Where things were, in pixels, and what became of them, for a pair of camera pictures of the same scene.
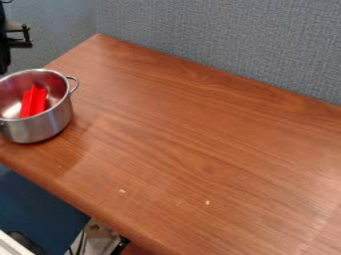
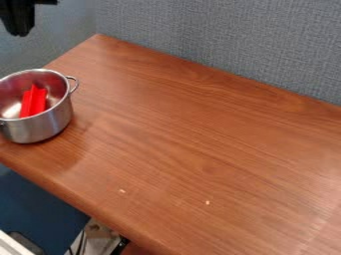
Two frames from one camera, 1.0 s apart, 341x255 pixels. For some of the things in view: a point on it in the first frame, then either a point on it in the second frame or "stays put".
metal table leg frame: x=97 y=239 stays put
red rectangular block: x=33 y=102 stays put
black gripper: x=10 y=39 → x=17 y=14
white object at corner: x=10 y=246 stays put
